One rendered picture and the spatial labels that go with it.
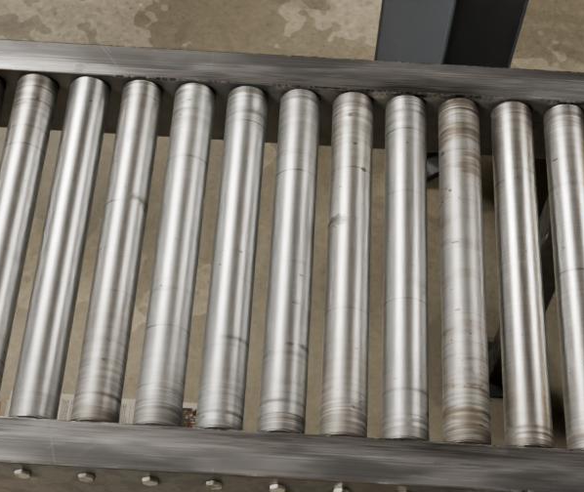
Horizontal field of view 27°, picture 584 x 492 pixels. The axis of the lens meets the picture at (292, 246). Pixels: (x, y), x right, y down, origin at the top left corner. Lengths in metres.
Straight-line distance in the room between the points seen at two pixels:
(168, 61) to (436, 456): 0.59
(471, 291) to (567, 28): 1.42
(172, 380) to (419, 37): 1.09
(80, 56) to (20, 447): 0.51
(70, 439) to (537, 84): 0.71
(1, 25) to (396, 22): 0.88
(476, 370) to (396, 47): 1.10
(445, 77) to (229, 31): 1.15
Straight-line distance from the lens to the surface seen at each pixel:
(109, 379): 1.28
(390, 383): 1.28
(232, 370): 1.27
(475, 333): 1.31
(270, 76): 1.48
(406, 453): 1.24
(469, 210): 1.39
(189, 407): 2.11
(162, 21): 2.62
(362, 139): 1.43
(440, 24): 2.11
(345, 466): 1.23
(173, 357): 1.28
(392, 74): 1.49
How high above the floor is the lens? 1.95
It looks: 59 degrees down
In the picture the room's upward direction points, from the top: 3 degrees clockwise
